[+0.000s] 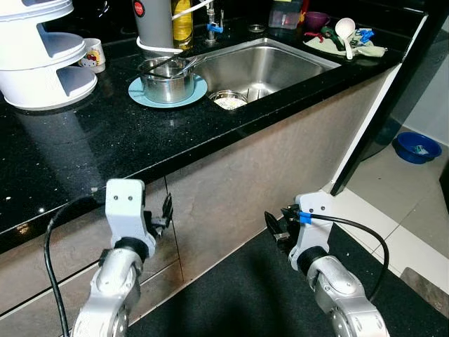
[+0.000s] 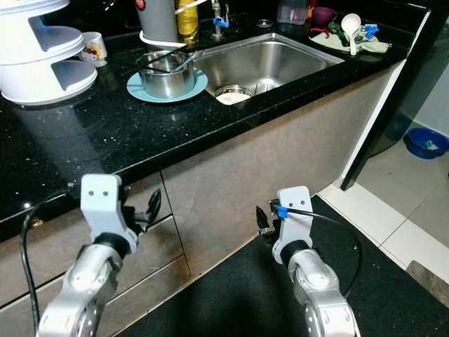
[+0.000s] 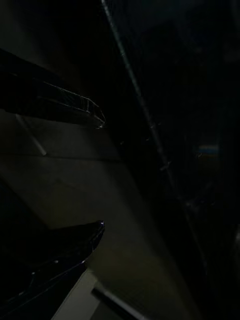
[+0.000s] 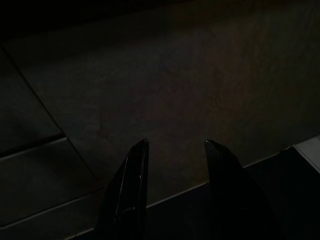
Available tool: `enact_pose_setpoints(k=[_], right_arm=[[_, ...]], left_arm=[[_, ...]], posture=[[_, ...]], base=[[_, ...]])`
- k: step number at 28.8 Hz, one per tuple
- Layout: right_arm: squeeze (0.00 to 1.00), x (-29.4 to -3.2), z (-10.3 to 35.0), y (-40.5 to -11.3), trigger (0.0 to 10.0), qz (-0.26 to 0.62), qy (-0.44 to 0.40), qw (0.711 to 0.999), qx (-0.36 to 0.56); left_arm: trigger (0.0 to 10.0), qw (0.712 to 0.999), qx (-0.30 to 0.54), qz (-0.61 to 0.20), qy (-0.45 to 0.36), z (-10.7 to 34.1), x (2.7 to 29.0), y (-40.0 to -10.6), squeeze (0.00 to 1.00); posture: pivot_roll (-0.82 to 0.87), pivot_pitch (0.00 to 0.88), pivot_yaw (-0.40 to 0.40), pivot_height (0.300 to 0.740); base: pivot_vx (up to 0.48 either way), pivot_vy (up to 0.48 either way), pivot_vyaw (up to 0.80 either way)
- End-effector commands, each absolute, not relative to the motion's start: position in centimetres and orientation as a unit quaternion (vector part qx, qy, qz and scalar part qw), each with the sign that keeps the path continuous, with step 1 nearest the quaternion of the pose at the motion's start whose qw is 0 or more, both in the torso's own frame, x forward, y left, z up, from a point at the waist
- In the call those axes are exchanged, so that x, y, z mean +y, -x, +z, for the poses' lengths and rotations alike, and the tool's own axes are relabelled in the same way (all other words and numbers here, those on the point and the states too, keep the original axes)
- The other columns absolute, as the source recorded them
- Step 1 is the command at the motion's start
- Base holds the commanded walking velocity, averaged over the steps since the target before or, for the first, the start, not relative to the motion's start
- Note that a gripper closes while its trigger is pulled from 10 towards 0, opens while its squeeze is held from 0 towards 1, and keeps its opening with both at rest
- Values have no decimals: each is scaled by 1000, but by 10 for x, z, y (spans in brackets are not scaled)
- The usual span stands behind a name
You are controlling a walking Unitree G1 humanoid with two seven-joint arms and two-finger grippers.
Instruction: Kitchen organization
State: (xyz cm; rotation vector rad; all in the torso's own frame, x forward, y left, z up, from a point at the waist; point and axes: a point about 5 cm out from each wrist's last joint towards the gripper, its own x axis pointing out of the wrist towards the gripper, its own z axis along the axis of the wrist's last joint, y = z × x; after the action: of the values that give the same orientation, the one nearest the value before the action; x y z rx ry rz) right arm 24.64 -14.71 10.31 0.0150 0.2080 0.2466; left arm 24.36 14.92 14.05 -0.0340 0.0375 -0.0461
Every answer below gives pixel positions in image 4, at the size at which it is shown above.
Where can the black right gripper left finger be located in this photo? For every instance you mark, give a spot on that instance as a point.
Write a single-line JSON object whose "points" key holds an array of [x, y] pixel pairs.
{"points": [[130, 190]]}

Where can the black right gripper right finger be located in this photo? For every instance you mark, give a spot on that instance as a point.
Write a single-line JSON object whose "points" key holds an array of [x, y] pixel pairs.
{"points": [[230, 200]]}

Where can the beige kitchen base cabinet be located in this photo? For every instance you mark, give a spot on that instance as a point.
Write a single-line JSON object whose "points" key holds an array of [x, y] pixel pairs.
{"points": [[175, 75]]}

